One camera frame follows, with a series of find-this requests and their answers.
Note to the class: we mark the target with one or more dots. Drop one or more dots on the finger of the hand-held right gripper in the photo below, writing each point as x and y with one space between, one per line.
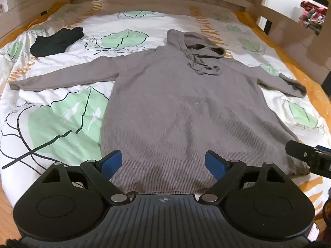
297 149

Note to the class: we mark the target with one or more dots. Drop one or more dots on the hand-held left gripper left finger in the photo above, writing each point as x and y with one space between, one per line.
112 160

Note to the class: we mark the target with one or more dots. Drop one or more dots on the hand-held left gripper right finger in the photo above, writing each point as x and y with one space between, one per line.
214 165

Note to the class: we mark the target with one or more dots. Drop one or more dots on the grey hooded sweater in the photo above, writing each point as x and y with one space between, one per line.
181 103

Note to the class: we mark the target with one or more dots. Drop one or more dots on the pile of colourful clothes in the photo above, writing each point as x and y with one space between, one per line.
311 15

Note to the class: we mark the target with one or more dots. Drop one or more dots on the white leaf-print duvet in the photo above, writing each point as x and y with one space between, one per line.
51 116

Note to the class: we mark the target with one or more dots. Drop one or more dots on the black cloth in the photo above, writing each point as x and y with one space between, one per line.
54 42

